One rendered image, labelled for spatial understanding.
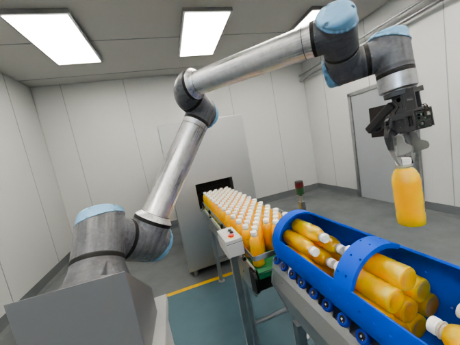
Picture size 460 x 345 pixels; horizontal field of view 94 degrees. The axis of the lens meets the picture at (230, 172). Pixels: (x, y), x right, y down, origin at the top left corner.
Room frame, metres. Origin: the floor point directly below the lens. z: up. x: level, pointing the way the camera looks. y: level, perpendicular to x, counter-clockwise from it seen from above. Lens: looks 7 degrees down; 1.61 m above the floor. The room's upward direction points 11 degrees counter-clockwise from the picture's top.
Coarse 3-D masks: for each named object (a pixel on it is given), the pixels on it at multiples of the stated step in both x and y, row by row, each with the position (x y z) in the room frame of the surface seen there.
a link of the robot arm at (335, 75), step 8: (360, 48) 0.64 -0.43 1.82; (368, 48) 0.62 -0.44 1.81; (360, 56) 0.63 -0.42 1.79; (368, 56) 0.62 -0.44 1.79; (328, 64) 0.65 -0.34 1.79; (336, 64) 0.63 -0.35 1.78; (344, 64) 0.62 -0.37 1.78; (352, 64) 0.63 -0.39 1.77; (360, 64) 0.63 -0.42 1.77; (368, 64) 0.62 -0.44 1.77; (328, 72) 0.67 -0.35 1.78; (336, 72) 0.65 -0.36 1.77; (344, 72) 0.64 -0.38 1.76; (352, 72) 0.64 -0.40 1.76; (360, 72) 0.64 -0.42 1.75; (368, 72) 0.64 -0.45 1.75; (328, 80) 0.68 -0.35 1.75; (336, 80) 0.67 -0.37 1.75; (344, 80) 0.67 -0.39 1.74; (352, 80) 0.67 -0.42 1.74
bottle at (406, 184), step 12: (396, 168) 0.64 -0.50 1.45; (408, 168) 0.61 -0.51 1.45; (396, 180) 0.62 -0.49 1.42; (408, 180) 0.60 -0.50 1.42; (420, 180) 0.60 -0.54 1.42; (396, 192) 0.62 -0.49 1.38; (408, 192) 0.60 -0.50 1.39; (420, 192) 0.59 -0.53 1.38; (396, 204) 0.63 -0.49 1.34; (408, 204) 0.60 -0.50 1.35; (420, 204) 0.59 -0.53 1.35; (396, 216) 0.64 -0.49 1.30; (408, 216) 0.60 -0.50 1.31; (420, 216) 0.59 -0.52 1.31
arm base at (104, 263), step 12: (96, 252) 0.59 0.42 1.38; (108, 252) 0.61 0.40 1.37; (120, 252) 0.64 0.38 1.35; (72, 264) 0.58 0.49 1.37; (84, 264) 0.56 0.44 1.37; (96, 264) 0.57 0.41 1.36; (108, 264) 0.58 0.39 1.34; (120, 264) 0.61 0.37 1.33; (72, 276) 0.54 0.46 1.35; (84, 276) 0.53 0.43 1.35; (96, 276) 0.54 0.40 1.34; (60, 288) 0.53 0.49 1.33
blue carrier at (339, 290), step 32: (288, 224) 1.04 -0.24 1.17; (320, 224) 1.06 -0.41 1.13; (288, 256) 0.87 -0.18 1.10; (352, 256) 0.62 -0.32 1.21; (416, 256) 0.61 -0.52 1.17; (320, 288) 0.69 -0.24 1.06; (352, 288) 0.57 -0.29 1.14; (448, 288) 0.56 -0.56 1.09; (384, 320) 0.47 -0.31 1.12; (448, 320) 0.54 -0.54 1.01
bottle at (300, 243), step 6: (288, 234) 0.99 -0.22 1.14; (294, 234) 0.96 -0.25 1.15; (300, 234) 0.96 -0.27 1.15; (288, 240) 0.97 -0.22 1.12; (294, 240) 0.93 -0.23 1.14; (300, 240) 0.90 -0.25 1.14; (306, 240) 0.89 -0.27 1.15; (294, 246) 0.92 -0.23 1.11; (300, 246) 0.88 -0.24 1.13; (306, 246) 0.86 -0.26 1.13; (312, 246) 0.85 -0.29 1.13; (306, 252) 0.86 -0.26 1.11
